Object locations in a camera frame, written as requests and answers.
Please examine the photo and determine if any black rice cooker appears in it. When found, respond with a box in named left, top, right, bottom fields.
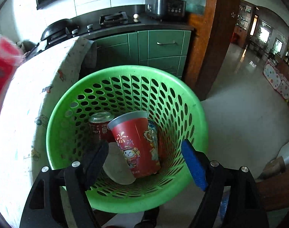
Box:
left=145, top=0, right=186, bottom=20

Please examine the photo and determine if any green plastic basket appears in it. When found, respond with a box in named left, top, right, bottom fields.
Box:
left=46, top=65, right=208, bottom=214

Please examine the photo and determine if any yellow red labelled bottle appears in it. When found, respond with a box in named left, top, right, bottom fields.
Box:
left=0, top=35, right=23, bottom=110

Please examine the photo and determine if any white plastic lid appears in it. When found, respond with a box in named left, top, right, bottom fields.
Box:
left=103, top=142, right=136, bottom=185

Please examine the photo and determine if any red cartoon plastic cup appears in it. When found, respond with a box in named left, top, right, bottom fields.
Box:
left=107, top=111, right=161, bottom=178

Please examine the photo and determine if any white printed tablecloth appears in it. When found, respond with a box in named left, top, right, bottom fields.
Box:
left=0, top=37, right=97, bottom=227

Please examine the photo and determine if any red cola can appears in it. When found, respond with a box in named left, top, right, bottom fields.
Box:
left=88, top=112, right=115, bottom=143

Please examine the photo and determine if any green kitchen cabinet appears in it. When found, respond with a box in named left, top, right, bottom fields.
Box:
left=94, top=30, right=191, bottom=78

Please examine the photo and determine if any black wok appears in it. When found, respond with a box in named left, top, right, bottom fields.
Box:
left=23, top=18, right=79, bottom=60

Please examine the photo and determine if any black gas stove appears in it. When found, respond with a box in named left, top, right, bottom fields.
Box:
left=70, top=11, right=141, bottom=35

